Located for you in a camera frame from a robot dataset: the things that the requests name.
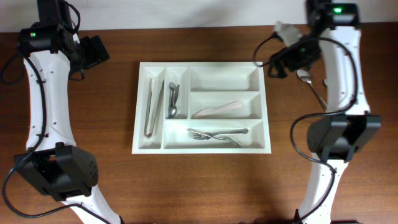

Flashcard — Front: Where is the small steel teaspoon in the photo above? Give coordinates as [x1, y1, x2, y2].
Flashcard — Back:
[168, 82, 177, 119]
[173, 85, 180, 106]

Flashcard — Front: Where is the pink plastic knife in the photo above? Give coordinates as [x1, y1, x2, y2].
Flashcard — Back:
[192, 101, 243, 119]

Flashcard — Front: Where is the steel fork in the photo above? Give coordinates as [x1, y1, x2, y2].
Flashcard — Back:
[186, 128, 241, 148]
[192, 128, 249, 140]

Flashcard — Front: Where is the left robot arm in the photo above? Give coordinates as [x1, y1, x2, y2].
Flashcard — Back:
[14, 1, 122, 223]

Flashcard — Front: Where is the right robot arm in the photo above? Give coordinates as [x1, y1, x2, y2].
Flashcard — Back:
[266, 1, 381, 223]

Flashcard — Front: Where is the white plastic cutlery tray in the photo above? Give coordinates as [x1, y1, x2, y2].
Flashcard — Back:
[132, 62, 271, 154]

